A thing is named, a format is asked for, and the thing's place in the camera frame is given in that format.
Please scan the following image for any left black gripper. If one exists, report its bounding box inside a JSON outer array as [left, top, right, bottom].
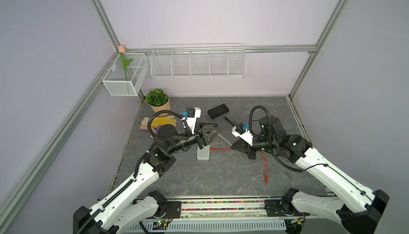
[[168, 122, 221, 154]]

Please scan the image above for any purple pink trowel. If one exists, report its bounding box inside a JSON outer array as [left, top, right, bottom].
[[140, 125, 161, 134]]

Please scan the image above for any long white wire basket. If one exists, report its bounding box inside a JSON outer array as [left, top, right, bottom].
[[150, 43, 247, 79]]

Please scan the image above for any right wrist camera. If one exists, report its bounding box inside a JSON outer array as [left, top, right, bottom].
[[232, 123, 253, 146]]

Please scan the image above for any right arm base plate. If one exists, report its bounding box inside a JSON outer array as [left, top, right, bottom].
[[264, 199, 310, 217]]

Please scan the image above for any green plant in pot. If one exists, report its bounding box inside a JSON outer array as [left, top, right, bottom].
[[145, 89, 171, 113]]

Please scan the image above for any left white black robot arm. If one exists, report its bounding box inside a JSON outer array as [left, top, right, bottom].
[[73, 123, 220, 234]]

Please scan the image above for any pink artificial tulip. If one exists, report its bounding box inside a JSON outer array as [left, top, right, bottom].
[[118, 45, 133, 81]]

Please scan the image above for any yellow work glove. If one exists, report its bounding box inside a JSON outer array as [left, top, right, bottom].
[[140, 116, 176, 127]]

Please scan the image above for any grey cable bundle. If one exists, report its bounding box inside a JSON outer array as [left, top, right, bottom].
[[224, 116, 288, 174]]

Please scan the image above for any small white wire basket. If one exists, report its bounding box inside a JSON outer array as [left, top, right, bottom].
[[102, 53, 149, 96]]

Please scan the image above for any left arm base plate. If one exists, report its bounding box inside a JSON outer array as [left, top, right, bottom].
[[151, 201, 182, 219]]

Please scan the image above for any white network switch box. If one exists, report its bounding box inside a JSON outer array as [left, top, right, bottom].
[[197, 145, 210, 161]]

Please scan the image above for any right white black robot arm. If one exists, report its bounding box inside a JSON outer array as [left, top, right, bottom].
[[231, 116, 390, 234]]

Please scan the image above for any red ethernet cable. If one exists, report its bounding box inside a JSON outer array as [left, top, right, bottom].
[[210, 147, 269, 184]]

